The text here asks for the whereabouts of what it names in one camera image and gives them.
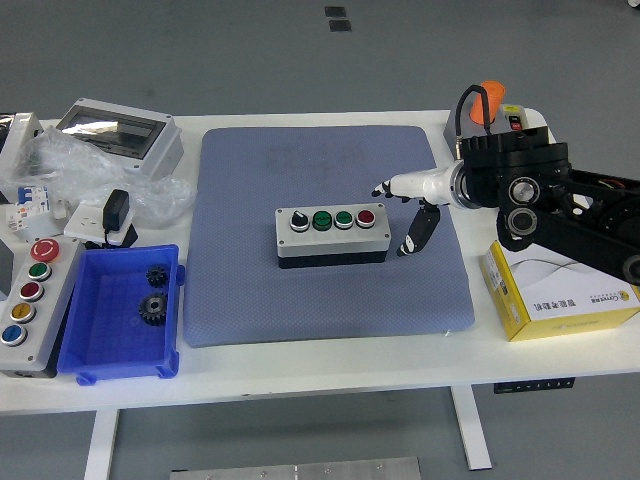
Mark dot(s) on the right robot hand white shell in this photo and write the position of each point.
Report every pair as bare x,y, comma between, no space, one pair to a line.
425,187

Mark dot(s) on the grey four-button control box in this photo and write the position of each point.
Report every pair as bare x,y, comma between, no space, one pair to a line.
330,245

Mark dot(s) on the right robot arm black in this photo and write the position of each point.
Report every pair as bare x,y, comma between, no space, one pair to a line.
515,160

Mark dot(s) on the grey five-button control box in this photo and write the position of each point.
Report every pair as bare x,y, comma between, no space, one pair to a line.
52,300

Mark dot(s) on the orange cylinder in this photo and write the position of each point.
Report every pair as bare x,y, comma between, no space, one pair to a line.
495,100

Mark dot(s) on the yellow white cardboard box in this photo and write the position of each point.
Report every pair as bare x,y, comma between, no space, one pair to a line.
550,310

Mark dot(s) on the black floor cover plate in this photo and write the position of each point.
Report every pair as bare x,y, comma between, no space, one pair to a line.
335,11
340,26

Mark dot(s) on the grey-blue padded mat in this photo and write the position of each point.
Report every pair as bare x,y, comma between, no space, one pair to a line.
250,300

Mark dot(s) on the black table control panel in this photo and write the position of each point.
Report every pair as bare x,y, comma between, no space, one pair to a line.
530,386

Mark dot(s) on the white table leg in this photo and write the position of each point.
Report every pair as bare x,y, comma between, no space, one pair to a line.
472,430
101,445

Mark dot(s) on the small black bevel gear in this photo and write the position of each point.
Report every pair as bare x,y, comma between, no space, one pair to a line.
156,276

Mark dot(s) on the large black bevel gear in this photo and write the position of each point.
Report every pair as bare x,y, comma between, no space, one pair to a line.
153,309

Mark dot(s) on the black power adapter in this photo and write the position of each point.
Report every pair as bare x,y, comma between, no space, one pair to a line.
116,207

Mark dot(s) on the white power socket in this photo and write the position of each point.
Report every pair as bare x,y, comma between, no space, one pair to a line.
82,222

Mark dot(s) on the clear plastic bag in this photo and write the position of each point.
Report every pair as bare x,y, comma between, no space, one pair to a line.
80,170

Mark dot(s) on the blue plastic bin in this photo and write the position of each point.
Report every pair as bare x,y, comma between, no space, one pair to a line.
115,345

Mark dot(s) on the white blue circuit breaker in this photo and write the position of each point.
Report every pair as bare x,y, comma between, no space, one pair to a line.
30,200

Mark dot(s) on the grey switch box base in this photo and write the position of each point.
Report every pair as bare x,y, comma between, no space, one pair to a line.
449,131

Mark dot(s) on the grey enclosure with clear lid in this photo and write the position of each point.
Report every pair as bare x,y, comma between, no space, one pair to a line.
155,150

